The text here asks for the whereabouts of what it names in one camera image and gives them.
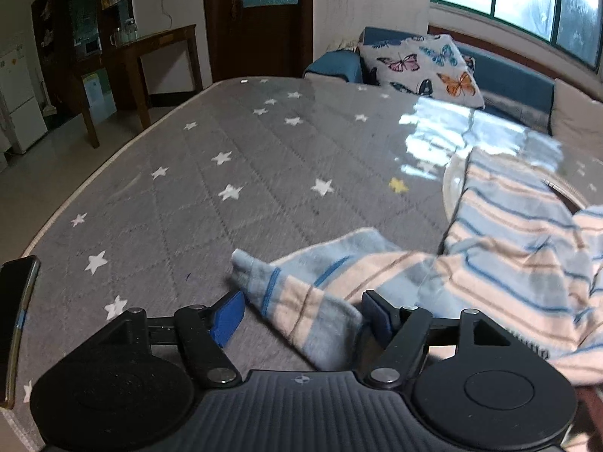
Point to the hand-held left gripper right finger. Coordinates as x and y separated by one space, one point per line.
377 318

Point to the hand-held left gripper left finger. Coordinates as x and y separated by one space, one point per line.
228 318

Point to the blue peach striped garment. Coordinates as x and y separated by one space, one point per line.
494 254

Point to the black smartphone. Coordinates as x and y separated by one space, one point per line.
14 292

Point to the butterfly print pillow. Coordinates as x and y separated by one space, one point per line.
410 63

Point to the white cardboard box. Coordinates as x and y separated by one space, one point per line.
92 88

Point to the blue sofa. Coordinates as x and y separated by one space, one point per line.
513 80

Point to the dark wooden door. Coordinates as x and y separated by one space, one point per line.
254 42

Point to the beige cushion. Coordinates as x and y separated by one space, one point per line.
579 117

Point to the wooden side table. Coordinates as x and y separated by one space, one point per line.
155 40

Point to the white refrigerator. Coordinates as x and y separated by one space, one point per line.
19 103

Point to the glass jar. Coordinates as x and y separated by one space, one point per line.
125 32
133 30

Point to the dark wooden shelf cabinet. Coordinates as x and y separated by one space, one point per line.
61 33

